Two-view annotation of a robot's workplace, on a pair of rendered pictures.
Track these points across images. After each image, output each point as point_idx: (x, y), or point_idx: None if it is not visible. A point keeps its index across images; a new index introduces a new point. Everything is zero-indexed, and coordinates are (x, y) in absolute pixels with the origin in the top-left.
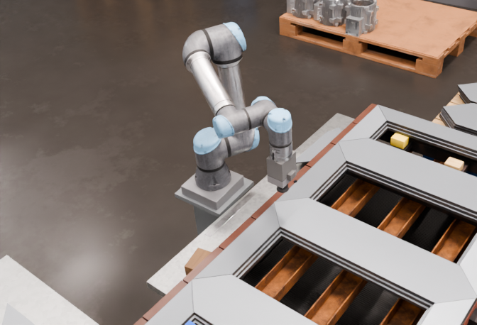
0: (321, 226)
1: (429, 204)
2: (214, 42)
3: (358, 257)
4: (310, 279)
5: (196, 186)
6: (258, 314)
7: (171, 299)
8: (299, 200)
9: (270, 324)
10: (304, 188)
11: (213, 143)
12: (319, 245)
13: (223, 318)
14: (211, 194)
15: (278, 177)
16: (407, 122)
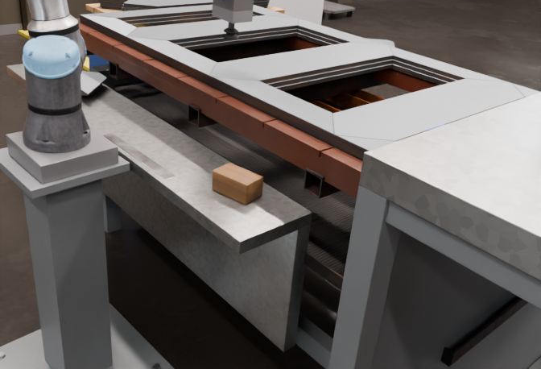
0: (271, 66)
1: (235, 58)
2: None
3: (328, 63)
4: (254, 166)
5: (61, 154)
6: (402, 110)
7: (357, 162)
8: (218, 66)
9: (418, 108)
10: (197, 61)
11: (77, 47)
12: (302, 72)
13: (408, 126)
14: (94, 146)
15: (248, 5)
16: (131, 14)
